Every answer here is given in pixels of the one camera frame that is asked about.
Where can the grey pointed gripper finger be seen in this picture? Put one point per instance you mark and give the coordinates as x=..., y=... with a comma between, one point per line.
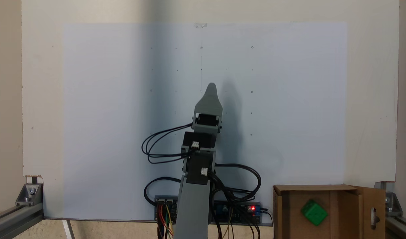
x=209, y=104

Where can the green die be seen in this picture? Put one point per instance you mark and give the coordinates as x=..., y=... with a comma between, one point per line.
x=314, y=212

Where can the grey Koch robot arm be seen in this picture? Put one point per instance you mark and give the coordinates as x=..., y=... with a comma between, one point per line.
x=193, y=205

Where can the clear tape piece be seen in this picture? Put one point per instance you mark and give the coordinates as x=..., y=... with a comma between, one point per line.
x=200, y=25

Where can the circuit board with jumper pins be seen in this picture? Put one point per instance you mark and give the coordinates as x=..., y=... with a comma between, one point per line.
x=163, y=203

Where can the blue circuit board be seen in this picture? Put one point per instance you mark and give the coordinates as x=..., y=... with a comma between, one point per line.
x=239, y=215

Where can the grey mounting plate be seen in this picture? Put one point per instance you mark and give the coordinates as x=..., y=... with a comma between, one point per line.
x=266, y=223

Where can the brown cardboard box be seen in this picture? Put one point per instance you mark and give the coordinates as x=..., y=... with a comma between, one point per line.
x=289, y=215

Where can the white metal bar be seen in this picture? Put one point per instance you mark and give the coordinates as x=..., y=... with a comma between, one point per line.
x=68, y=229

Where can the metal corner bracket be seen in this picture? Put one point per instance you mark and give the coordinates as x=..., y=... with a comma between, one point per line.
x=393, y=204
x=30, y=194

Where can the aluminium profile post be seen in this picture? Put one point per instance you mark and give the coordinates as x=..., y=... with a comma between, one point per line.
x=14, y=217
x=400, y=227

